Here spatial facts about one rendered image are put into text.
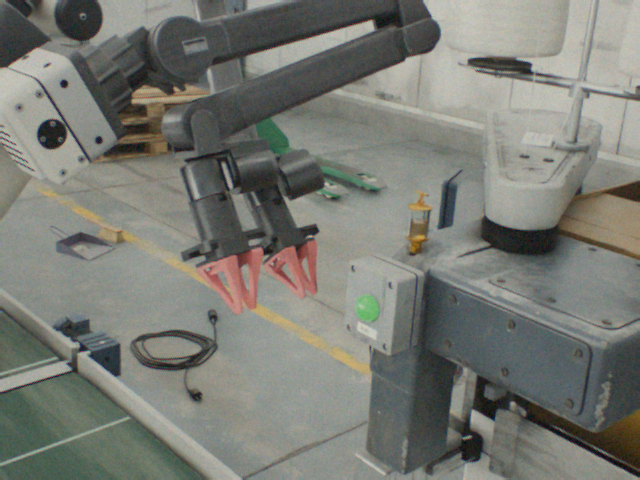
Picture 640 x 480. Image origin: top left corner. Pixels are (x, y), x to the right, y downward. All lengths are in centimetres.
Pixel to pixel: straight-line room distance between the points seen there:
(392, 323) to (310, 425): 225
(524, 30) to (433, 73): 655
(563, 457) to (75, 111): 71
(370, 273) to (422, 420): 20
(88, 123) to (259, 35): 26
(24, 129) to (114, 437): 149
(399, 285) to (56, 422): 170
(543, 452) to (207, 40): 66
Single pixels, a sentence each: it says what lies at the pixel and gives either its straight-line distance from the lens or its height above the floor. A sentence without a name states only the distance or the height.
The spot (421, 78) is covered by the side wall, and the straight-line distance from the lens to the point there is 782.
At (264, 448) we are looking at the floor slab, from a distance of 302.
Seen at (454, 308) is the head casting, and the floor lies 130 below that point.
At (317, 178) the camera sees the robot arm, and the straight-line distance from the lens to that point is 132.
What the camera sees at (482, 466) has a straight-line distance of 121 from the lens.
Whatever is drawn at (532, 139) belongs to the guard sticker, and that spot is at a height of 142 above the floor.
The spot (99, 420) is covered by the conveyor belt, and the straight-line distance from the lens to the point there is 247.
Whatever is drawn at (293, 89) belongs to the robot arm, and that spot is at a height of 147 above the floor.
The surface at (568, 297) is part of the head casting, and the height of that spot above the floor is 134.
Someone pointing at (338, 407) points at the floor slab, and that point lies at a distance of 327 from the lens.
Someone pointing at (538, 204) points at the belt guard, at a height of 140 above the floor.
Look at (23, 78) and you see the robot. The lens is 102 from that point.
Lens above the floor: 167
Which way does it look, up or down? 19 degrees down
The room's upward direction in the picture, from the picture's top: 4 degrees clockwise
